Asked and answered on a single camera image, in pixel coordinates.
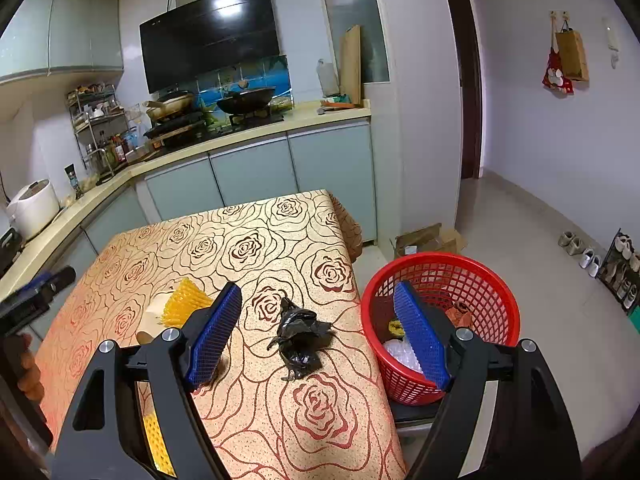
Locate beige paper bowl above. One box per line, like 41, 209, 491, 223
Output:
136, 292, 171, 344

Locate black plastic bag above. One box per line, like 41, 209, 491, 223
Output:
267, 297, 333, 382

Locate clear plastic bag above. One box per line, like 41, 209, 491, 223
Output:
383, 338, 422, 374

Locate yellow green scrub cloth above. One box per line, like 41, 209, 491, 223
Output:
387, 320, 406, 339

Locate brown paper wrapper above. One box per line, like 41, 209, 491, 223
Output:
445, 301, 473, 330

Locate person's left hand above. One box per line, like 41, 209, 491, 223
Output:
17, 334, 44, 404

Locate red plastic mesh basket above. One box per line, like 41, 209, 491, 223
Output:
360, 251, 522, 406

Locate white rice cooker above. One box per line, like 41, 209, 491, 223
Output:
6, 179, 60, 242

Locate cardboard box on floor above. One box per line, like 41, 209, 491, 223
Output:
393, 223, 468, 258

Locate rose patterned tablecloth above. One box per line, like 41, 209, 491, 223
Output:
36, 191, 406, 479

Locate yellow foam net sleeve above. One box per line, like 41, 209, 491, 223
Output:
143, 413, 176, 478

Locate metal spice rack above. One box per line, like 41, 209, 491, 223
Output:
65, 82, 132, 183

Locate black gas stove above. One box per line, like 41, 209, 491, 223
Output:
144, 107, 284, 152

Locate shoes on floor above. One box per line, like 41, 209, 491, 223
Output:
558, 230, 640, 316

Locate black wok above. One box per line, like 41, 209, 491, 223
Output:
216, 87, 276, 115

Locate covered frying pan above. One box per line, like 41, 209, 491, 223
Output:
143, 91, 195, 122

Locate red hanging ornament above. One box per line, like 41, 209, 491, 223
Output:
542, 11, 574, 96

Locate black range hood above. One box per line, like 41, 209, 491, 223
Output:
139, 0, 280, 93

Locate wooden cutting board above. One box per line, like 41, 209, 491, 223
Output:
340, 25, 362, 106

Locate brown hanging paper bag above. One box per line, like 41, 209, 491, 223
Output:
555, 16, 589, 82

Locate upper wall cabinets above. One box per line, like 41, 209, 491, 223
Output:
1, 0, 124, 81

